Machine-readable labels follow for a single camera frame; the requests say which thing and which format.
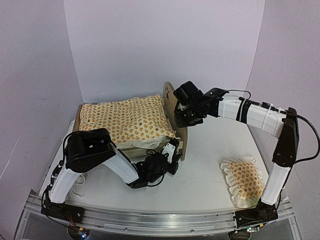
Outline duck print ruffled cushion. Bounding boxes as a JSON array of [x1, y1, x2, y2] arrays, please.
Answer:
[[79, 94, 176, 149]]

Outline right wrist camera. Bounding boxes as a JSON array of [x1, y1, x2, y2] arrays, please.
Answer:
[[173, 81, 203, 106]]

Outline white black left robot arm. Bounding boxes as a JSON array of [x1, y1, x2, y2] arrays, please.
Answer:
[[41, 128, 182, 223]]

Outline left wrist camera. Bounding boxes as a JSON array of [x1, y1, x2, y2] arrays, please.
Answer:
[[161, 138, 180, 164]]

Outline white cushion tie cords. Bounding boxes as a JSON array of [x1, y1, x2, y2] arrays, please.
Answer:
[[70, 173, 88, 200]]

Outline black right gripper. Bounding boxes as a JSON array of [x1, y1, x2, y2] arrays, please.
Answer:
[[172, 103, 206, 129]]

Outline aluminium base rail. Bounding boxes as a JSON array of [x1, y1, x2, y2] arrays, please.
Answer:
[[13, 187, 303, 240]]

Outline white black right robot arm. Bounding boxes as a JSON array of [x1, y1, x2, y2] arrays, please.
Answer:
[[173, 81, 320, 227]]

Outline small duck print pillow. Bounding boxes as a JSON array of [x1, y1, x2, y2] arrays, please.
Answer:
[[220, 155, 265, 209]]

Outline wooden pet bed frame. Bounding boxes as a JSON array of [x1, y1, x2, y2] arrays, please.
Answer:
[[69, 81, 188, 161]]

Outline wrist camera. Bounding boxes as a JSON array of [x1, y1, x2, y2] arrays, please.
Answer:
[[161, 138, 180, 164], [173, 81, 203, 106]]

